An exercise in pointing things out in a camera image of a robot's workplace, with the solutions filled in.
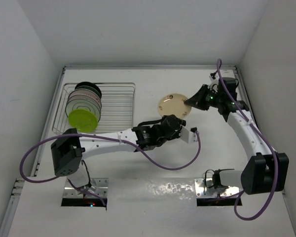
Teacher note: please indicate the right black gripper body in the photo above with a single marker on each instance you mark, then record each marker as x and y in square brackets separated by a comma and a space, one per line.
[213, 98]

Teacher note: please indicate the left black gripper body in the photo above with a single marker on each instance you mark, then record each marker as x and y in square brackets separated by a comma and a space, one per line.
[176, 133]

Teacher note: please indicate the beige round plate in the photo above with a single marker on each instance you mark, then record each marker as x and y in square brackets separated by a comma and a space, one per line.
[174, 104]

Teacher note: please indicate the white plate teal cloud design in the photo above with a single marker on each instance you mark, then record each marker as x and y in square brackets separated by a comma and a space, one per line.
[82, 104]

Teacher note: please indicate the lime green plate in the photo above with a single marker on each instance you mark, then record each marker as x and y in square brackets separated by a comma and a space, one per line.
[83, 120]

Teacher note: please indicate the white plate red characters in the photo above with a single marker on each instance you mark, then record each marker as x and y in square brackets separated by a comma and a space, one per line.
[94, 98]

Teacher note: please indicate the teal blue patterned plate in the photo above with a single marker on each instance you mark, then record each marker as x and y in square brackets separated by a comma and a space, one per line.
[85, 87]

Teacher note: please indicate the white plate orange sunburst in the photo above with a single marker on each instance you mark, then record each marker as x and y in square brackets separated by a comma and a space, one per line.
[86, 91]

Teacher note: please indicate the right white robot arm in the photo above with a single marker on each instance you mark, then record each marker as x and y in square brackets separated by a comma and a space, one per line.
[263, 163]

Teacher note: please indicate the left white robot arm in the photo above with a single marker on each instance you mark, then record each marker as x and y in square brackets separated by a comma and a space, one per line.
[69, 149]

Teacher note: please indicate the black plate white squiggle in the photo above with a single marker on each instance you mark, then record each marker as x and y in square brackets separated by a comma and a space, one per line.
[88, 83]

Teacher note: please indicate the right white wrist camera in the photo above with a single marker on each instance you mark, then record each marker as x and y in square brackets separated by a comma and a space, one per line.
[214, 81]

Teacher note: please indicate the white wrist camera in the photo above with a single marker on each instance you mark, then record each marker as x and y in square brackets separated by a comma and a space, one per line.
[188, 135]
[214, 81]

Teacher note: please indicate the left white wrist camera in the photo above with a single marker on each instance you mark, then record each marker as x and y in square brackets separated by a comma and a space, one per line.
[188, 135]

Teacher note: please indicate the metal wire dish rack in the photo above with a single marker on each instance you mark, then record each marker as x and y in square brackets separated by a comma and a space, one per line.
[117, 107]

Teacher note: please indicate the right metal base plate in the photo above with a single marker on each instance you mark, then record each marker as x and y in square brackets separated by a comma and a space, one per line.
[204, 189]

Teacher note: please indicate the metal base plate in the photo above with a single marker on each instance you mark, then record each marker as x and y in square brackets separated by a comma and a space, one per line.
[98, 187]
[204, 189]

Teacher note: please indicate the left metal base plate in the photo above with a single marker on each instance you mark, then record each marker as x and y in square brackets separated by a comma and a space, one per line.
[98, 187]

